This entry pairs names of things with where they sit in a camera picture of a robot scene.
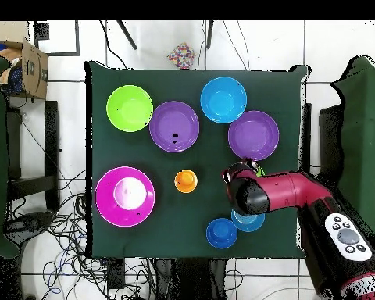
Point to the orange cup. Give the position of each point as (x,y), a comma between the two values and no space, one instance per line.
(186,181)

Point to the purple bowl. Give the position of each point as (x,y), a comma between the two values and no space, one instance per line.
(175,119)
(253,136)

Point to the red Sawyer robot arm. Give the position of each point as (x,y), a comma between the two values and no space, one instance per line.
(287,190)

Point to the dark green table cloth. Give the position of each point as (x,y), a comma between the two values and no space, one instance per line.
(175,156)

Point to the large pink bowl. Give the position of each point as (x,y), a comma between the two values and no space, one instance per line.
(125,197)

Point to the large blue bowl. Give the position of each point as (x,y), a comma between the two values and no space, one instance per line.
(223,100)

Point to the small dark blue bowl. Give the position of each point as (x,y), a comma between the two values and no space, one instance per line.
(222,233)

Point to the large green bowl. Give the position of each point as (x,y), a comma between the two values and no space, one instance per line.
(129,109)

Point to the small light blue bowl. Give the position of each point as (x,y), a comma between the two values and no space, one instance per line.
(249,222)

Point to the multicoloured bundle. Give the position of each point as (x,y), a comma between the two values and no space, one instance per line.
(181,55)

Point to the cardboard box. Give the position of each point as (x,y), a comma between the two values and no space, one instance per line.
(31,65)

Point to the black bench frame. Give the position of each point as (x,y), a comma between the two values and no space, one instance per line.
(52,150)

